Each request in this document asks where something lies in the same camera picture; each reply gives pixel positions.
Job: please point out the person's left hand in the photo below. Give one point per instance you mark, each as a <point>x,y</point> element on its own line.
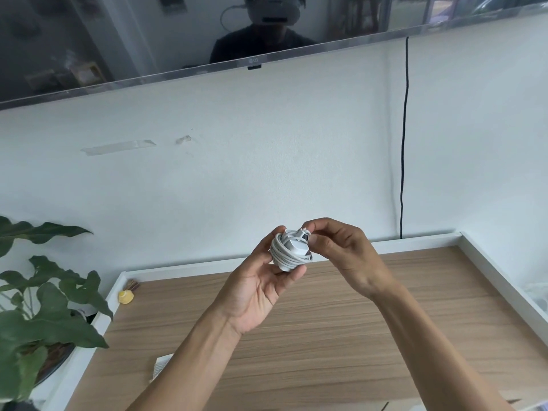
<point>252,291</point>

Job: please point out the person's right hand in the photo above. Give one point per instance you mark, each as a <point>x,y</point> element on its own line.
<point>355,256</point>

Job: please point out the person's left thumb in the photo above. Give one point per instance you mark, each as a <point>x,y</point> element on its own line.
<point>267,248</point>

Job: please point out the person's right thumb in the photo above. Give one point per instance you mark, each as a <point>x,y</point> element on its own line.
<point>322,243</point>

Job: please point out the person's left forearm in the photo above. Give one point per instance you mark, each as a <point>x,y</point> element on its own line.
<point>192,363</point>

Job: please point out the person's right forearm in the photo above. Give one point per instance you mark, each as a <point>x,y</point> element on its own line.
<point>432,350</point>

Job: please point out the small torn tape piece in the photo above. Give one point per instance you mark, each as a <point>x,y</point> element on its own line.
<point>185,139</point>

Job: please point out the small brown sticks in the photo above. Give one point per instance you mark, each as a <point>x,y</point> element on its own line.
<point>133,286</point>

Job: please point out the small yellow round object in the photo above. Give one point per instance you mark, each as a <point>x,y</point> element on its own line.
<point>126,297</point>

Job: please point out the white paper card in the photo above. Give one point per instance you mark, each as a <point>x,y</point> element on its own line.
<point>161,367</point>

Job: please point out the clear tape strip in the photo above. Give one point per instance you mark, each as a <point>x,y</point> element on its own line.
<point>117,146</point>

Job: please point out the green leafy houseplant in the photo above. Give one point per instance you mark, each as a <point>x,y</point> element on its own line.
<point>51,301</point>

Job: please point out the dark plant pot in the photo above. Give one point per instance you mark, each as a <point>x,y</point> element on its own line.
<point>55,362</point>

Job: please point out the wall-mounted black television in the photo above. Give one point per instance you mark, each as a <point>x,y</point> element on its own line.
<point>128,34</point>

